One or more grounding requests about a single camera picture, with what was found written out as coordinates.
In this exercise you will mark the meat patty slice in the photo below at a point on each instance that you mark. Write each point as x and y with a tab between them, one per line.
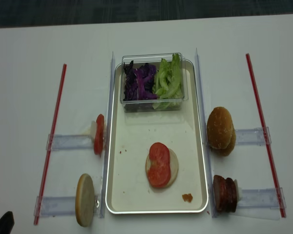
220	193

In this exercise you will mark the green lettuce leaves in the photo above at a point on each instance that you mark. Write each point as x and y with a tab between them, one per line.
168	79

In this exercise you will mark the bread slice on tray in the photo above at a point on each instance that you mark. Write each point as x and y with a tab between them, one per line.
174	167

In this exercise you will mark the upright tomato slices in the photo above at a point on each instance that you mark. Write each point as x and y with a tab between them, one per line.
99	136

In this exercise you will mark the white tomato pusher block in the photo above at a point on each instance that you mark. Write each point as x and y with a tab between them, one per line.
93	129

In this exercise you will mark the tomato slice on tray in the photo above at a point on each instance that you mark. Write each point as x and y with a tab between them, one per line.
159	172

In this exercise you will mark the clear tomato holder rack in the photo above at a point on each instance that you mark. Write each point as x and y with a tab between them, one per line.
68	142

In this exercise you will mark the upright bread slice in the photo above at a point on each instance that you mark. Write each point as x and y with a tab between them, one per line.
84	201

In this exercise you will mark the rear meat patty slices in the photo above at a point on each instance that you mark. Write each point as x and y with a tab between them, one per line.
231	195

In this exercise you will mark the white meat pusher block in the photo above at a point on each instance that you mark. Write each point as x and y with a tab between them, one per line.
238	191

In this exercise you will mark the clear bread holder rack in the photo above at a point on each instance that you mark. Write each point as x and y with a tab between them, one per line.
64	206

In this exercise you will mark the clear meat holder rack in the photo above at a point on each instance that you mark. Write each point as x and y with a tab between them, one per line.
260	203

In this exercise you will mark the cream metal tray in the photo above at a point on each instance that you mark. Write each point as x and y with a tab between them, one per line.
128	190

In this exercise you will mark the clear plastic salad box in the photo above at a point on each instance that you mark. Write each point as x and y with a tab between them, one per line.
156	104

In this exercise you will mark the purple cabbage leaves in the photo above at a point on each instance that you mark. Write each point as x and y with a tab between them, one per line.
139	82

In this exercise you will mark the sesame burger bun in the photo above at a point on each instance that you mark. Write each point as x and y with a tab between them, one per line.
219	128

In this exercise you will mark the orange sauce smear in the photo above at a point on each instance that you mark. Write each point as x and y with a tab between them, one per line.
187	198

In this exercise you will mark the left red straw strip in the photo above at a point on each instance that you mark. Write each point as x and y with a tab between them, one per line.
48	153

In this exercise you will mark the red straw strip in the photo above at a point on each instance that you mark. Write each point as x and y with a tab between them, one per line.
48	153
282	206

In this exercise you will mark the clear bun holder rack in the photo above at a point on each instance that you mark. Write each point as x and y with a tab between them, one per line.
256	136

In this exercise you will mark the right red straw strip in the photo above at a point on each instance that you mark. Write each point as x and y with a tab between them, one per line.
282	206

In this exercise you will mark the black object at corner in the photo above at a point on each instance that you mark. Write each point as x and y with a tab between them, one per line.
6	223

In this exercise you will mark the left clear acrylic rail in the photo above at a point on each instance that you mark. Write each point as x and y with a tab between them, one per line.
107	137

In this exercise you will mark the clear acrylic rail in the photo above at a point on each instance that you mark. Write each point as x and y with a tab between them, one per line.
107	137
203	123

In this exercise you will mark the right clear acrylic rail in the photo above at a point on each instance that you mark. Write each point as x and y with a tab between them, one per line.
203	123

